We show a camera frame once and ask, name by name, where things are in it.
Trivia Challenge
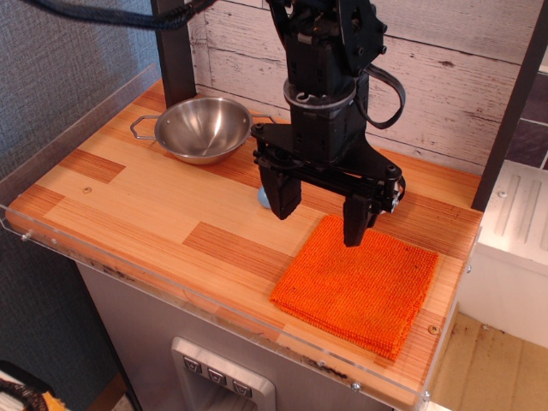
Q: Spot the dark shelf post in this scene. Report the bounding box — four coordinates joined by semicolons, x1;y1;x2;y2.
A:
471;1;547;211
156;26;197;107

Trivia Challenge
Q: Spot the orange folded cloth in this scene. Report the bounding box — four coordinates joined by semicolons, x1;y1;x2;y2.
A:
270;215;439;360

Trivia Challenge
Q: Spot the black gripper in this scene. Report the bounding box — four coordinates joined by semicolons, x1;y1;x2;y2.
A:
251;102;405;247

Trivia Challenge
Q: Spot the blue grey toy scoop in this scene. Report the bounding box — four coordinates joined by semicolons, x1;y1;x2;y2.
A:
258;187;271;210

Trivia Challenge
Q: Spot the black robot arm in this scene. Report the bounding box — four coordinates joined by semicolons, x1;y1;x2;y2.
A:
251;1;406;247

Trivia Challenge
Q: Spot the white toy sink unit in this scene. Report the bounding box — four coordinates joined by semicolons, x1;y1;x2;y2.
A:
457;161;547;347

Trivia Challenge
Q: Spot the dark left shelf post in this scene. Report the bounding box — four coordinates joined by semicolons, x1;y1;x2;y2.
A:
156;26;197;107

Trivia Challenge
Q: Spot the stainless steel bowl with handles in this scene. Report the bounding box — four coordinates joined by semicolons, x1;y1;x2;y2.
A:
130;97;263;165

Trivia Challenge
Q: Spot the dark right shelf post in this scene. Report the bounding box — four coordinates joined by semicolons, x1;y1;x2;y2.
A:
471;1;547;211

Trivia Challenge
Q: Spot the silver dispenser panel with buttons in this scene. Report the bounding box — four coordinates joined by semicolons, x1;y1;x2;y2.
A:
171;337;277;410

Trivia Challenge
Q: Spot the black braided cable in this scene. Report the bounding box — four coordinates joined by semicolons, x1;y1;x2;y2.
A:
25;0;215;32

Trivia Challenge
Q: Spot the yellow black object bottom corner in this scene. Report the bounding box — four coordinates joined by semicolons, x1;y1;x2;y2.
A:
1;379;67;411

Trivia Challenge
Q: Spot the grey toy fridge cabinet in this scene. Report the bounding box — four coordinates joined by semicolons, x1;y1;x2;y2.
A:
75;261;412;411

